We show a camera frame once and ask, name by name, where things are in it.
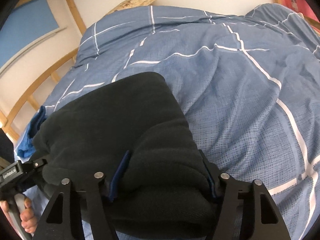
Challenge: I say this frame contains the wooden bunk bed frame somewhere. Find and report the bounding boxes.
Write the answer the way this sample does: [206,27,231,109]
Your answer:
[1,0,319,142]

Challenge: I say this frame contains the blue checked duvet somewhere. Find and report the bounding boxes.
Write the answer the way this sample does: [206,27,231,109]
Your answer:
[44,4,319,239]

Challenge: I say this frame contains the red box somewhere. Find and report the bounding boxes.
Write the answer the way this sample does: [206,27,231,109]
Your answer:
[283,0,319,22]

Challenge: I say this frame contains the folded blue cloth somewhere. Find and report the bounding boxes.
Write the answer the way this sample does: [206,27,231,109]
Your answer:
[16,106,47,159]

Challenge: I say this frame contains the person's left hand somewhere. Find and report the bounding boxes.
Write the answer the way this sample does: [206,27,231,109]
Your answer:
[1,197,38,234]

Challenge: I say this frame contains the blue window blind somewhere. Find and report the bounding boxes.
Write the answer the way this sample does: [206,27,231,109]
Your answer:
[0,0,59,66]

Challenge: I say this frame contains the beige patterned pillow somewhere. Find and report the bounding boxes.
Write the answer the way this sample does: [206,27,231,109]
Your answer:
[106,0,156,15]

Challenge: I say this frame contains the black fleece pants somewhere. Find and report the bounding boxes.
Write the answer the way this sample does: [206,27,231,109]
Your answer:
[32,72,215,239]

